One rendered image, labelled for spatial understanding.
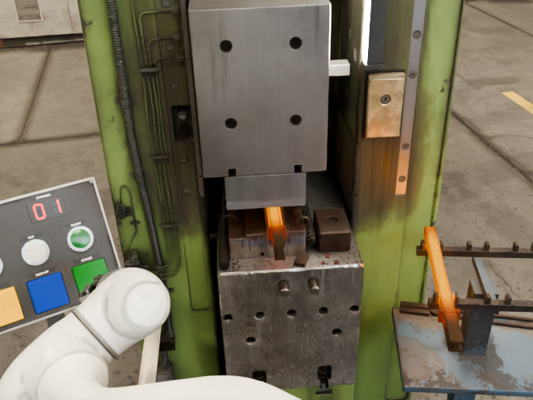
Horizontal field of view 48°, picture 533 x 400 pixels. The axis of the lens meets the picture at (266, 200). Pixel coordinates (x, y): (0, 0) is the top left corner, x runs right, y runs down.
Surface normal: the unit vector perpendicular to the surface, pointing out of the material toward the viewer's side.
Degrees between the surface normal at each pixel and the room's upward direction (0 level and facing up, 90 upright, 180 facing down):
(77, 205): 60
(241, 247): 90
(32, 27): 91
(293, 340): 90
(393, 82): 90
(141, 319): 66
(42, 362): 25
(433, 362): 0
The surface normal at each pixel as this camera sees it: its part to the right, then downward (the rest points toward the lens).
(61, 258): 0.40, -0.04
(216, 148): 0.07, 0.52
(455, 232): -0.03, -0.85
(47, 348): -0.32, -0.72
